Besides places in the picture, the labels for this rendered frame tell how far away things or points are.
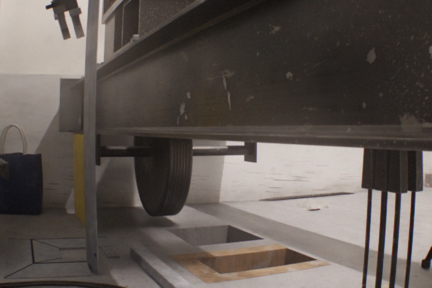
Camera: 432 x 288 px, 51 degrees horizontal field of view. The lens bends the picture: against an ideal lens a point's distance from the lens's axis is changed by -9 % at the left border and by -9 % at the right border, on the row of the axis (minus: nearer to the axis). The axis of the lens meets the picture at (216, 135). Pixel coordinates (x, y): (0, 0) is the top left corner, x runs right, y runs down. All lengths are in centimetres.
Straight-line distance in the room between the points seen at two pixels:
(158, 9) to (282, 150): 178
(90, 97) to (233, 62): 64
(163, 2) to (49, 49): 131
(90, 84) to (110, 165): 131
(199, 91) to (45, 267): 75
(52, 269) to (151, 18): 81
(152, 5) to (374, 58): 104
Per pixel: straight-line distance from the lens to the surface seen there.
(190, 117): 108
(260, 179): 303
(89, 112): 143
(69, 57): 274
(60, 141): 265
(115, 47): 185
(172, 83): 120
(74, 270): 148
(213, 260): 167
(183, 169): 205
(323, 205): 273
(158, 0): 153
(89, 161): 143
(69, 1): 167
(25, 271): 147
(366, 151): 108
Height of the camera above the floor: 43
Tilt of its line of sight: 1 degrees down
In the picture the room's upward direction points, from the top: straight up
